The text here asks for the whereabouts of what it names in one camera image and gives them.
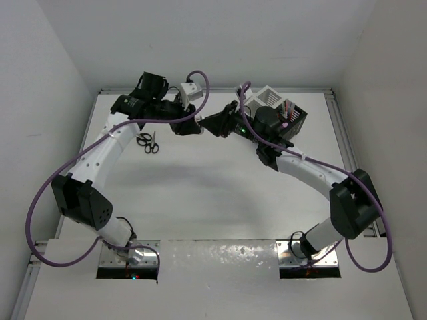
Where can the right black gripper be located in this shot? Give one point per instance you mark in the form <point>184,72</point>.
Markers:
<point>220,124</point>

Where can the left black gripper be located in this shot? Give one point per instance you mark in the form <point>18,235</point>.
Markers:
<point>185,127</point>

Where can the blue gel pen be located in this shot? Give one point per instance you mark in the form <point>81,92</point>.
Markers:
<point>289,109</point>

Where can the pink gel pen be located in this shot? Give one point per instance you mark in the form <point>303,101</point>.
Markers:
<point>286,106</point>

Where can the orange gel pen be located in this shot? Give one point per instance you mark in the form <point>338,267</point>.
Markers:
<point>293,112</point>

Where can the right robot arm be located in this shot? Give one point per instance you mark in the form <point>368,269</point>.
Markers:
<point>352,198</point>

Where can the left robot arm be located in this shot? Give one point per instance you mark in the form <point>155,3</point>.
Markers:
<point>79,193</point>

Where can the white slotted container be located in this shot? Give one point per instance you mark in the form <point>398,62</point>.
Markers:
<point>266,96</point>

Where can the black slotted container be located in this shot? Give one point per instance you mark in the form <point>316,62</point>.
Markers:
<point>294,126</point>

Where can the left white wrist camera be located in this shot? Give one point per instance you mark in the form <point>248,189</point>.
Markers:
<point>189,92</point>

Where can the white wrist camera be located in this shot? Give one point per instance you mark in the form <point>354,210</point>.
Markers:
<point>189,92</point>
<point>242,93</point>

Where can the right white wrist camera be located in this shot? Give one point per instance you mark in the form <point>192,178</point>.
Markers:
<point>242,93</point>

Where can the black handled scissors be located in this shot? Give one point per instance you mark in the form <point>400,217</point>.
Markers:
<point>151,145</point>
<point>144,139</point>

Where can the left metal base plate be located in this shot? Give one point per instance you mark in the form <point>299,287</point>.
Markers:
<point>140,257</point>

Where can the metal base plate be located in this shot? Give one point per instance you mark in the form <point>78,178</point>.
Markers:
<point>290,256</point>
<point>140,257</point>

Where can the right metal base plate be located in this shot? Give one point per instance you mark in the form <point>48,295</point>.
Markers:
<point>290,256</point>

